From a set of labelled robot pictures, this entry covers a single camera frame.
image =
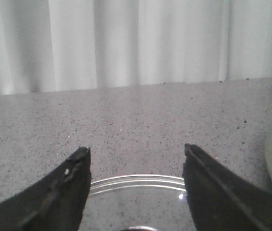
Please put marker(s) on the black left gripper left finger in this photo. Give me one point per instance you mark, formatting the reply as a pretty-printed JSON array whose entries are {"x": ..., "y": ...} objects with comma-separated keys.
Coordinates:
[{"x": 54, "y": 203}]

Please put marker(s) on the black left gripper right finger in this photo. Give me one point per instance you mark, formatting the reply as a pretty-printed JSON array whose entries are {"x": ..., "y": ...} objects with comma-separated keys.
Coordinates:
[{"x": 220, "y": 200}]

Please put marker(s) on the glass pot lid steel rim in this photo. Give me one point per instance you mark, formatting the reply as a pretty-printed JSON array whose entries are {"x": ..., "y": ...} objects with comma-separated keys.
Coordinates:
[{"x": 139, "y": 202}]

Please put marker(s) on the white pleated curtain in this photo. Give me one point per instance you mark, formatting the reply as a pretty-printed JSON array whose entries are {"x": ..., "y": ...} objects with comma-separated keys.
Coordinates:
[{"x": 57, "y": 45}]

